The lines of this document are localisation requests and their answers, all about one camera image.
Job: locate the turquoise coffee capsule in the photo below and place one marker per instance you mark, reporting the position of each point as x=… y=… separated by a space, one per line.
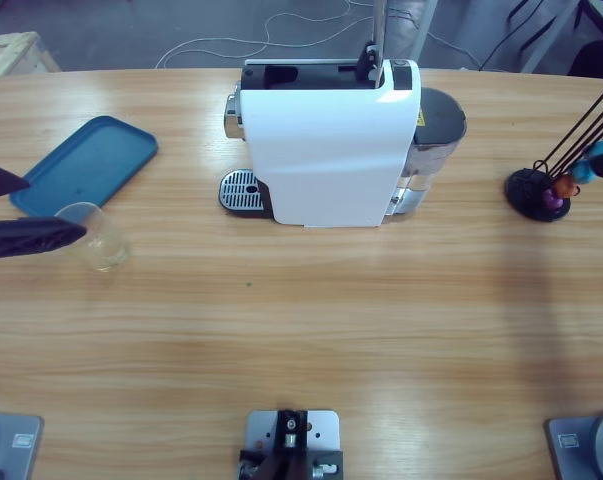
x=583 y=172
x=600 y=149

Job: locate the clear glass cup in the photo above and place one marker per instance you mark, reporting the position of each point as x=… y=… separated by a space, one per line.
x=106 y=245

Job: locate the silver coffee machine lever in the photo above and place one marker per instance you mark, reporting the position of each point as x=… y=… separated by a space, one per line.
x=378 y=30

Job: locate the orange coffee capsule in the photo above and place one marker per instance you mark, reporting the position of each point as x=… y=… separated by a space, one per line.
x=565 y=186

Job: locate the purple coffee capsule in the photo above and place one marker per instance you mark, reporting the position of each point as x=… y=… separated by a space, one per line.
x=551 y=200

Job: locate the white capsule coffee machine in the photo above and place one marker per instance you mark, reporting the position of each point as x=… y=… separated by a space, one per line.
x=326 y=150

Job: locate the black capsule holder with rods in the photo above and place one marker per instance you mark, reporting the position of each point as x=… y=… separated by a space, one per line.
x=523 y=187

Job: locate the blue rectangular plastic tray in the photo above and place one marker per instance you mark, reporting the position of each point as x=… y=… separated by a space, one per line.
x=91 y=160

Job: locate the black chair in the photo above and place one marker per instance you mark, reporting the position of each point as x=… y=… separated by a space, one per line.
x=598 y=62

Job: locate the light wooden crate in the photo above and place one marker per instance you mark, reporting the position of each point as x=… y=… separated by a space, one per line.
x=11 y=55

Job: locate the clear water tank black lid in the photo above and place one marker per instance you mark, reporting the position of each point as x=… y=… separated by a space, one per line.
x=438 y=125

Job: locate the black metal grid drip tray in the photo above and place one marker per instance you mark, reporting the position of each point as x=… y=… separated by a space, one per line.
x=241 y=192

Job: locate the white slanted metal post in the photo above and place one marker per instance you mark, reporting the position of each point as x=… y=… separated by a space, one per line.
x=548 y=40

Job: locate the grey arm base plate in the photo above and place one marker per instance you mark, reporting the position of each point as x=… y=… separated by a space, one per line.
x=581 y=450
x=16 y=450

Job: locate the white upright metal post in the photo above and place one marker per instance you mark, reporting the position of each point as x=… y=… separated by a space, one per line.
x=423 y=30

